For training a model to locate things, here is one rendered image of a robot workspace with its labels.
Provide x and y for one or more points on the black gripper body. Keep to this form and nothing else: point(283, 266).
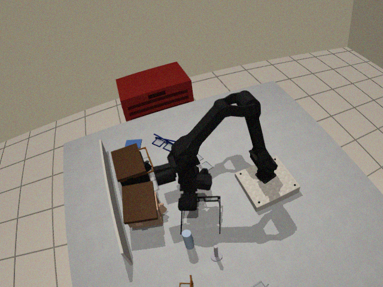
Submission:
point(188, 202)

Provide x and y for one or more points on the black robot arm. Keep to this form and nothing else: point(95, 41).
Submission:
point(183, 155)

